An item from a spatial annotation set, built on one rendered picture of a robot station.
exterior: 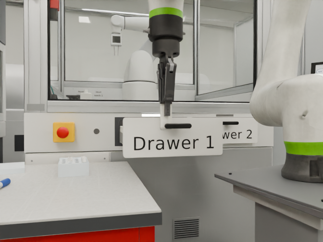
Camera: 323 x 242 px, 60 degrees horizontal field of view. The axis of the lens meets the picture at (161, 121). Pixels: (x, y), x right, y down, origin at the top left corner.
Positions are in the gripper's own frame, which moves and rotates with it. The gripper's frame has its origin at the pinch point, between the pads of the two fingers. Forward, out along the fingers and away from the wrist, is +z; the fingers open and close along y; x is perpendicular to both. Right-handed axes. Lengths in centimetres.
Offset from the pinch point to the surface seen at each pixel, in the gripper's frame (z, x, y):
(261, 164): 21, 52, -35
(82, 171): 15.7, -22.4, -8.8
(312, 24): -76, 156, -124
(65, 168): 14.7, -26.9, -8.4
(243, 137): 9, 42, -34
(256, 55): -27, 50, -36
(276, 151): 34, 151, -165
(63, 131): 5.1, -29.5, -28.1
